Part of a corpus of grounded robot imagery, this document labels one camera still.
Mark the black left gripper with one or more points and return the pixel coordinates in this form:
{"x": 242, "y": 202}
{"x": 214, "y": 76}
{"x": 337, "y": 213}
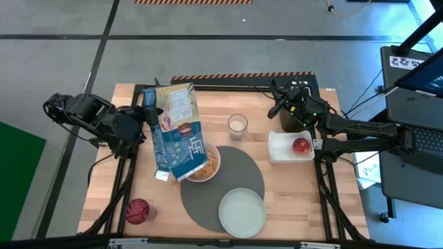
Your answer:
{"x": 131, "y": 126}

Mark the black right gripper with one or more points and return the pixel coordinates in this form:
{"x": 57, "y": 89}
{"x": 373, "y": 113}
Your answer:
{"x": 304, "y": 109}

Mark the blue frosted flakes cereal box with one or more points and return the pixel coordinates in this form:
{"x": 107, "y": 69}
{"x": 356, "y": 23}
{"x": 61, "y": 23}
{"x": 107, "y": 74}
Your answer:
{"x": 180, "y": 138}

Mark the red yellow apple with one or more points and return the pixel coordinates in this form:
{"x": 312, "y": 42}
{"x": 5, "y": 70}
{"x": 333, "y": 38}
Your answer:
{"x": 301, "y": 146}

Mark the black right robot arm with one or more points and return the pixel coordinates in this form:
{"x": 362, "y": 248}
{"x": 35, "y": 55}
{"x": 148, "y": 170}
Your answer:
{"x": 363, "y": 133}

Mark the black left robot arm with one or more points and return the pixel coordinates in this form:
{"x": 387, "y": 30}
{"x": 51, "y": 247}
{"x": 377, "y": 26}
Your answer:
{"x": 83, "y": 110}

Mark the black toaster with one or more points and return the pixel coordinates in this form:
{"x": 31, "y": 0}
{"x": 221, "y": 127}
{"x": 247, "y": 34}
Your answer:
{"x": 289, "y": 124}

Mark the orange black hazard strip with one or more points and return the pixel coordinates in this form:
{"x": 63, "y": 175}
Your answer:
{"x": 242, "y": 76}

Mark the white rectangular tray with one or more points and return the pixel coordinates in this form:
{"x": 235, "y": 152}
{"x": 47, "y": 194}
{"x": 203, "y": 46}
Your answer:
{"x": 280, "y": 147}

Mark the clear glass of milk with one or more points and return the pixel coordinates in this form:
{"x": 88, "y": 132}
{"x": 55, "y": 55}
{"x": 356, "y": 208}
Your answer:
{"x": 237, "y": 126}

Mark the pink ceramic bowl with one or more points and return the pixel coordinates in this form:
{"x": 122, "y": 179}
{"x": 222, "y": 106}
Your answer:
{"x": 216, "y": 155}

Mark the orange cereal flakes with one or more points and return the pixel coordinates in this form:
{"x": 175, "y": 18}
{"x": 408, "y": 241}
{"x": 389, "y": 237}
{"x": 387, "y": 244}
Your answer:
{"x": 210, "y": 166}

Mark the grey round woven placemat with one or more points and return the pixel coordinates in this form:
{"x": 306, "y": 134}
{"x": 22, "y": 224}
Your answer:
{"x": 239, "y": 169}

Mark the red ribbed cup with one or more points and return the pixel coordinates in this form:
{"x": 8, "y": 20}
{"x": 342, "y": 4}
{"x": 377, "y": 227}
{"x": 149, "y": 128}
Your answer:
{"x": 137, "y": 211}

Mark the white paper bag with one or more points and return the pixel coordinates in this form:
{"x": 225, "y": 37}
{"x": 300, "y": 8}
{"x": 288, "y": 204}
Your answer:
{"x": 368, "y": 171}

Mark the pale green plate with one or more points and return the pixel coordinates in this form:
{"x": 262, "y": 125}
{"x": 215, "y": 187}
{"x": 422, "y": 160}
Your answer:
{"x": 242, "y": 212}

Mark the white printed label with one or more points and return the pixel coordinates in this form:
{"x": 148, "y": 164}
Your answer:
{"x": 405, "y": 63}

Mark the black laptop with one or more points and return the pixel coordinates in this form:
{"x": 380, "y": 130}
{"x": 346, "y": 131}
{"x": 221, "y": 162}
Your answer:
{"x": 415, "y": 114}

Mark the black tilted monitor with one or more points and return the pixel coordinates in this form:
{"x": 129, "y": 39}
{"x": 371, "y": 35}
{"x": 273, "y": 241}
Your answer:
{"x": 425, "y": 77}

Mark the green floor mat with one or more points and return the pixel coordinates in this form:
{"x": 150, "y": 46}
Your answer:
{"x": 17, "y": 180}

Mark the grey equipment cart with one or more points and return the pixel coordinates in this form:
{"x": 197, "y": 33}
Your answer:
{"x": 405, "y": 183}

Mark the black caster wheel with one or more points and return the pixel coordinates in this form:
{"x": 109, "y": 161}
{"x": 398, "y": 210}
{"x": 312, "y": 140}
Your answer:
{"x": 384, "y": 217}

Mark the black diagonal pole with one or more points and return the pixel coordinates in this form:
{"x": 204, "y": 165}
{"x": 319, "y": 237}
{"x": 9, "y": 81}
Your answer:
{"x": 420, "y": 31}

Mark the black metal table frame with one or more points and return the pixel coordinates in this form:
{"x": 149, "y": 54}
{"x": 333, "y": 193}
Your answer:
{"x": 325, "y": 193}

